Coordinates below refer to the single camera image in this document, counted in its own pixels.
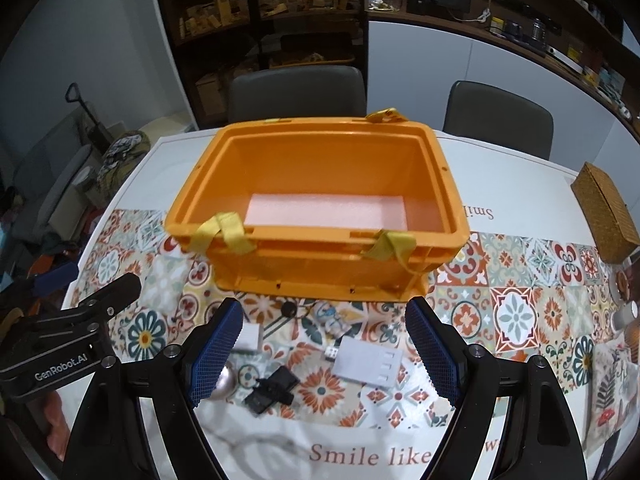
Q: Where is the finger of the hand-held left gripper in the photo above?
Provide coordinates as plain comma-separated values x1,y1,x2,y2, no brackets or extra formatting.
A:
74,272,144,327
24,261,82,295

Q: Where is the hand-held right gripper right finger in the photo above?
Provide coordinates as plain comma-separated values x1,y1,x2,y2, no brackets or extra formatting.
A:
404,296,590,480

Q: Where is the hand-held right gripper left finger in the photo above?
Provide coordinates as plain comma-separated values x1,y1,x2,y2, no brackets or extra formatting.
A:
60,296,246,480

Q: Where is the black plastic clip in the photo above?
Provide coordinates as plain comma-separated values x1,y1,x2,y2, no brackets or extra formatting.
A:
243,366,297,415

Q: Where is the white plastic battery case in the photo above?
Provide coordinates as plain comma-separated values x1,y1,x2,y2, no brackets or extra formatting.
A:
332,336,403,386

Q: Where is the white and blue toy figurine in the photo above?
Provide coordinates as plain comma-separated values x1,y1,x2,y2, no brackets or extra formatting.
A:
312,302,361,341

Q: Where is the orange plastic crate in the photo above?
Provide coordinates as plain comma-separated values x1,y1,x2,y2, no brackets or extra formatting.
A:
165,107,471,303

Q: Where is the small white box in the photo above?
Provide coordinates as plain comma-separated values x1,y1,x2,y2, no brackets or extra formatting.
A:
235,324,263,352

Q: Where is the grey sofa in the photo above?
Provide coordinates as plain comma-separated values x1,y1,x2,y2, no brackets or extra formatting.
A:
10,145,96,241

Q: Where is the patterned cloth bag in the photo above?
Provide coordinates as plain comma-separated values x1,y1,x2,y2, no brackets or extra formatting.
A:
100,130,151,181

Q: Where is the leaf print cloth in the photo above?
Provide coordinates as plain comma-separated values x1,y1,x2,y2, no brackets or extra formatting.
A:
590,340,640,436

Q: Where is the white cup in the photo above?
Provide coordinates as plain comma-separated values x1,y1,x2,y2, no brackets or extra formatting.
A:
614,302,640,333

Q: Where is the plate of snacks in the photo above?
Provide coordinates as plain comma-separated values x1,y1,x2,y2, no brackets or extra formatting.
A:
610,265,637,303

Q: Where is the cardboard box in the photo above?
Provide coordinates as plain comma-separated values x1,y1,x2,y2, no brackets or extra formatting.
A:
195,72,228,116

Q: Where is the woven brown box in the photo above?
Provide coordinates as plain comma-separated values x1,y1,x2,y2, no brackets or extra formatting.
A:
571,161,640,264

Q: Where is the grey chair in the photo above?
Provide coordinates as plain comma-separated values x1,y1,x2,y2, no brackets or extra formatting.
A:
229,66,367,123
442,81,555,161

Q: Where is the dark wooden shelf cabinet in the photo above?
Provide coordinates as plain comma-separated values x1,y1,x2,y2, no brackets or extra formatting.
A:
150,0,369,131

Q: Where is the white cable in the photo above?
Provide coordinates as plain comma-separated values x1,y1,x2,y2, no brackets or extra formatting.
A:
452,6,495,24

